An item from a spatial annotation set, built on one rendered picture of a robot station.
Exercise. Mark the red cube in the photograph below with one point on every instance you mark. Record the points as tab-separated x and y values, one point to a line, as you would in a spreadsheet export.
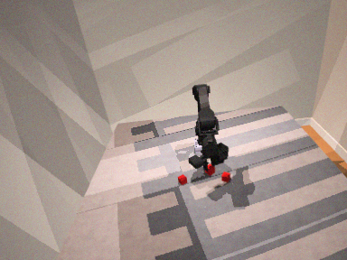
182	180
211	170
225	176

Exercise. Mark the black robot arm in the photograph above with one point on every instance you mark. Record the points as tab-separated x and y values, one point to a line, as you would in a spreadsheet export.
206	121

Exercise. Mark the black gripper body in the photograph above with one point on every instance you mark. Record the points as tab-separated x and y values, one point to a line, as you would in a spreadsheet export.
198	162

